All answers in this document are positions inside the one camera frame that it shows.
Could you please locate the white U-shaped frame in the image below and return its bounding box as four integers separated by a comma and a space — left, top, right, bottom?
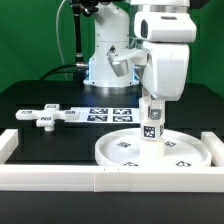
0, 129, 224, 192

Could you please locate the grey cable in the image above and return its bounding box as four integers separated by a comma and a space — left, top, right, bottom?
55, 0, 69, 81

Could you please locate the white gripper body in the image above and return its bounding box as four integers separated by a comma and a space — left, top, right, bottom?
142, 42, 189, 101

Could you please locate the white round table top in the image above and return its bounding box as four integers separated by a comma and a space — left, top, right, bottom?
95, 128, 212, 168

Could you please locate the black cable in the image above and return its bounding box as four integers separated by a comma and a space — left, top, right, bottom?
39, 64, 89, 81

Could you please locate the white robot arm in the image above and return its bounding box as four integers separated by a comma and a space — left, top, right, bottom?
84, 0, 196, 121

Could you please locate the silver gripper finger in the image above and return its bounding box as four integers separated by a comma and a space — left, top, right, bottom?
148, 108, 162, 120

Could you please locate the white cross-shaped table base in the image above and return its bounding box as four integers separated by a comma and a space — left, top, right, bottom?
15, 104, 80, 132

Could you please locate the white marker sheet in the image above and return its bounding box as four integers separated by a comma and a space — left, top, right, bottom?
70, 107, 140, 124

